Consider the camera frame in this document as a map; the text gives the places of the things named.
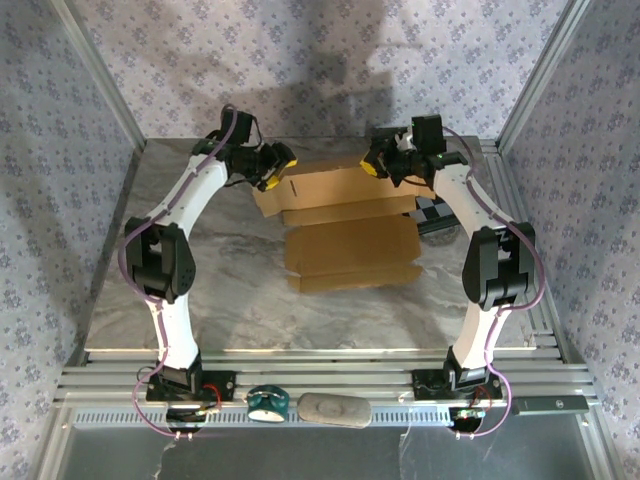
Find aluminium side rail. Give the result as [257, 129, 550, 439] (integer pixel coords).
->
[479, 139, 569, 364]

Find left circuit board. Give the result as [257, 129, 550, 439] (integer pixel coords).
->
[166, 407, 222, 425]

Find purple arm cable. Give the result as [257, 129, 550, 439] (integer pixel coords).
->
[118, 103, 236, 441]
[442, 125, 546, 441]

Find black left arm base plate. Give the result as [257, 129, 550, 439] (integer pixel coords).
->
[145, 369, 237, 402]

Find aluminium left post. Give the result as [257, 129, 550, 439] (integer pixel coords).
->
[48, 0, 149, 151]

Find grey oval pad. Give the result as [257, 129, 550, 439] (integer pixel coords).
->
[297, 392, 373, 430]

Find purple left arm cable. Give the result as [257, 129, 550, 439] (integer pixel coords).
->
[118, 103, 236, 441]

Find slotted metal cable duct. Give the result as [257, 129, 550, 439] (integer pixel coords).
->
[73, 410, 454, 429]

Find black flat bar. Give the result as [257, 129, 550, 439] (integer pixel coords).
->
[512, 397, 590, 416]

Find aluminium post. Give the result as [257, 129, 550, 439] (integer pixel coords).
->
[48, 0, 149, 151]
[497, 0, 600, 149]

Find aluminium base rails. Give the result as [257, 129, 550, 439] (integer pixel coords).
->
[54, 349, 599, 409]

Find aluminium right post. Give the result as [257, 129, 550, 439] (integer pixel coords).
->
[497, 0, 600, 149]

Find teal alarm clock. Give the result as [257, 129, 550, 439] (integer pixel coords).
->
[243, 384, 290, 422]

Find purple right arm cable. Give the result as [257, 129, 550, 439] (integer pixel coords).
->
[442, 125, 546, 441]

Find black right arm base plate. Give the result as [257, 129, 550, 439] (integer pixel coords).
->
[412, 368, 503, 400]

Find black grey chessboard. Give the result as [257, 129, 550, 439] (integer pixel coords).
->
[370, 127, 459, 237]

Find brown cardboard box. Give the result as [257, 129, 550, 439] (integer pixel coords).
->
[251, 155, 425, 295]

